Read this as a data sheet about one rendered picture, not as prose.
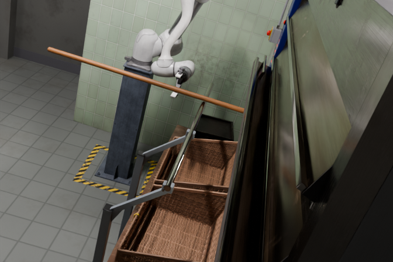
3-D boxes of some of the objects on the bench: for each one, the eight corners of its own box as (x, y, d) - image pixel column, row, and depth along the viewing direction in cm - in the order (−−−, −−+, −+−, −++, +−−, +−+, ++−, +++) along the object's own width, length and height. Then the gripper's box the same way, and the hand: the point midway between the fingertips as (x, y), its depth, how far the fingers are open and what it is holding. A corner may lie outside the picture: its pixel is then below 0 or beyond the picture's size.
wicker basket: (233, 173, 299) (245, 141, 287) (225, 226, 248) (239, 189, 236) (168, 153, 301) (177, 120, 288) (147, 200, 250) (157, 162, 238)
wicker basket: (225, 231, 244) (239, 193, 232) (207, 310, 194) (224, 268, 182) (146, 203, 248) (156, 165, 236) (109, 273, 198) (119, 230, 185)
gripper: (193, 59, 266) (185, 69, 246) (183, 94, 277) (176, 107, 258) (182, 55, 266) (173, 66, 247) (172, 90, 277) (164, 103, 258)
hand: (175, 86), depth 253 cm, fingers open, 13 cm apart
